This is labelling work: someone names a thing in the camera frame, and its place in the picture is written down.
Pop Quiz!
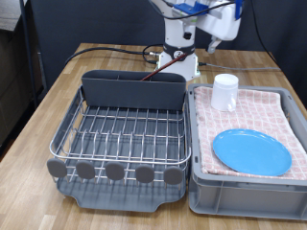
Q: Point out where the grey shelf board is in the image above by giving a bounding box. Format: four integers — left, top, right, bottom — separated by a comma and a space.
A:
0, 0, 24, 33

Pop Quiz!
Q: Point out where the black metal stand pole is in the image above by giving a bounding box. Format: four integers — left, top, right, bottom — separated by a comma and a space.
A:
18, 0, 40, 108

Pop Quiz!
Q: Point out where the thick black table cable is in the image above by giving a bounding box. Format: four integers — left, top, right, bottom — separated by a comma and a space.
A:
64, 43, 165, 65

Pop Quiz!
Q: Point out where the thin black background cable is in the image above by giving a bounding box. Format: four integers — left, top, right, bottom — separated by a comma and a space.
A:
251, 0, 279, 65

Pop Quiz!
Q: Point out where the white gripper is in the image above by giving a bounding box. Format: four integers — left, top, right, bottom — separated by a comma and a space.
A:
191, 2, 242, 55

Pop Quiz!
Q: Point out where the grey plastic crate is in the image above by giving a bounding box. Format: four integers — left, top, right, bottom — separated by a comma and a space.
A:
186, 83, 307, 221

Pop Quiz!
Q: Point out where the dark grey cutlery holder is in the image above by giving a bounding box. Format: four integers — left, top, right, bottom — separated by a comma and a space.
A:
81, 69, 187, 111

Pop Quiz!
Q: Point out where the white plastic mug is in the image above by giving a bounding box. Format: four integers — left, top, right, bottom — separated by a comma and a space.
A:
210, 73, 240, 112

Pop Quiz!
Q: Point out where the blue plastic plate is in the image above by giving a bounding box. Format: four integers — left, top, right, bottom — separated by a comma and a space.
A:
212, 128, 293, 177

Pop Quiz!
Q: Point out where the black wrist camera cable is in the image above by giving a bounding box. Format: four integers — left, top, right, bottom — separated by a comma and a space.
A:
149, 0, 238, 21

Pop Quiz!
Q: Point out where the grey table cable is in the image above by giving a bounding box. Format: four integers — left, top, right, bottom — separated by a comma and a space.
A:
198, 61, 282, 72

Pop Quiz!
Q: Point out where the metal wire dish rack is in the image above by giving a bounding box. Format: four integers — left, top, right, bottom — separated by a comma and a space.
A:
46, 85, 192, 188

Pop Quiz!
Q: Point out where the wrist camera on blue mount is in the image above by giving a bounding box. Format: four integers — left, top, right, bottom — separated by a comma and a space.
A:
172, 0, 214, 17

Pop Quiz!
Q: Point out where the grey plastic drain tray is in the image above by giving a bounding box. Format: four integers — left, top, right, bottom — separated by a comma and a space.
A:
47, 85, 192, 213

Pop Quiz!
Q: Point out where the pink checked towel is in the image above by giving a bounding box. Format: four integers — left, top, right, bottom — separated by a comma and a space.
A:
193, 85, 307, 181

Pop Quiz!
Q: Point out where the blue cable clip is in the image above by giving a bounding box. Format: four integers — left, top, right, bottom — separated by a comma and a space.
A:
234, 0, 245, 21

